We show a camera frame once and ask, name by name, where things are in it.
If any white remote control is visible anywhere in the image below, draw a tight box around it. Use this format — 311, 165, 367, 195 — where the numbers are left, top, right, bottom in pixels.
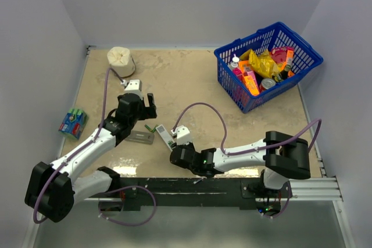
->
156, 124, 176, 151

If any grey remote control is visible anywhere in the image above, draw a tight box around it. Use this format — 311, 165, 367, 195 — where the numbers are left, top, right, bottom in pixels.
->
125, 130, 155, 145

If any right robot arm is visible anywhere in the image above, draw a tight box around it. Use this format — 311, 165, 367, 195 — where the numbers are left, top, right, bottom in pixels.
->
170, 131, 311, 197

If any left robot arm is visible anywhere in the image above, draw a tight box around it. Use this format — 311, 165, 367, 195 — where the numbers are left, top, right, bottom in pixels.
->
24, 93, 157, 224

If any white tissue roll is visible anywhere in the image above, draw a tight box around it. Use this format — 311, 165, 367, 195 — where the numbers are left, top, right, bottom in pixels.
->
107, 46, 136, 78

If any battery multipack blue green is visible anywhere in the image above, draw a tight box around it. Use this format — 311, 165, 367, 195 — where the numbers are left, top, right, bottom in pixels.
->
58, 108, 89, 140

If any white bottle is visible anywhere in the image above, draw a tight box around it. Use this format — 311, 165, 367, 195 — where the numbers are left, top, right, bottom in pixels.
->
228, 54, 240, 71

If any orange box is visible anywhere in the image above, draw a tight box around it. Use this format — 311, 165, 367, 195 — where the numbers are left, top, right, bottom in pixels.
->
238, 60, 260, 96

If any red soda can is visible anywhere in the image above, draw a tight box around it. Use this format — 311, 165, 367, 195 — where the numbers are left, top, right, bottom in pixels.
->
259, 78, 276, 93

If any yellow snack bag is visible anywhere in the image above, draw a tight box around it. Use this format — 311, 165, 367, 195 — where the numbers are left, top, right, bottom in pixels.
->
239, 49, 280, 78

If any dark glass bottle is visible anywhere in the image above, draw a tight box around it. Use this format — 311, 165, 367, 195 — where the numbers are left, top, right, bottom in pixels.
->
273, 64, 291, 82

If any orange tall carton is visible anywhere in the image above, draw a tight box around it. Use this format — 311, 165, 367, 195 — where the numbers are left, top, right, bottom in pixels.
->
285, 46, 294, 67

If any blue plastic basket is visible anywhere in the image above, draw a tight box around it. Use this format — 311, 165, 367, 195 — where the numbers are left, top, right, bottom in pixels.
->
214, 21, 323, 113

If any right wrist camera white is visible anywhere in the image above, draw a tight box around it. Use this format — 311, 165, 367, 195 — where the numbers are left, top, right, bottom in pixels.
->
171, 125, 192, 145

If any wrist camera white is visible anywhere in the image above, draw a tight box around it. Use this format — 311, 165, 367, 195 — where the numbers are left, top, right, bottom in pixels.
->
171, 125, 192, 145
120, 79, 144, 99

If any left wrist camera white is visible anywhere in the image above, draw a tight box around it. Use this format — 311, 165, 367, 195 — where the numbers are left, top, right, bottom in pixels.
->
120, 79, 144, 99

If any black base frame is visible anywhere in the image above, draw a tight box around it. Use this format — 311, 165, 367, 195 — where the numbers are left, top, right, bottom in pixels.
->
94, 178, 292, 213

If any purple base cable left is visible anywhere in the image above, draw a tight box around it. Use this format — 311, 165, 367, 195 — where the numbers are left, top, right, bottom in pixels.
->
98, 185, 158, 227

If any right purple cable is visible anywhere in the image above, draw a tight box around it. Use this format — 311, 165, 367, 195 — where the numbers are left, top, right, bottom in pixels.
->
172, 102, 323, 220

